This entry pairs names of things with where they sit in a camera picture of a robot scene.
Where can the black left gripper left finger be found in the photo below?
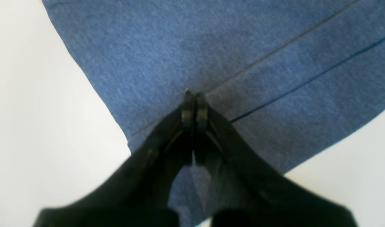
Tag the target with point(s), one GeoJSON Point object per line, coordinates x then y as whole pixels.
{"type": "Point", "coordinates": [137, 194]}

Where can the blue grey T-shirt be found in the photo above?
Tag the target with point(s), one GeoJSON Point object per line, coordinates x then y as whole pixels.
{"type": "Point", "coordinates": [292, 76]}

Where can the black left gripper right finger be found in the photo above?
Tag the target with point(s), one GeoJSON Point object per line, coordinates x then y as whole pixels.
{"type": "Point", "coordinates": [249, 192]}

